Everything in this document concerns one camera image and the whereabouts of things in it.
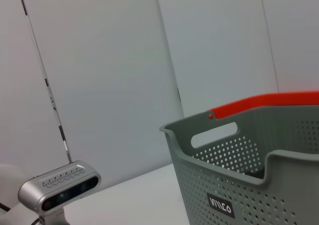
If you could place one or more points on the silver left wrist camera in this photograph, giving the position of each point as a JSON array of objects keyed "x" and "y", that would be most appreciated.
[{"x": 62, "y": 185}]

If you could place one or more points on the grey-green perforated storage bin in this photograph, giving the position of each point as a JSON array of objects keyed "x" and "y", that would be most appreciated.
[{"x": 224, "y": 185}]

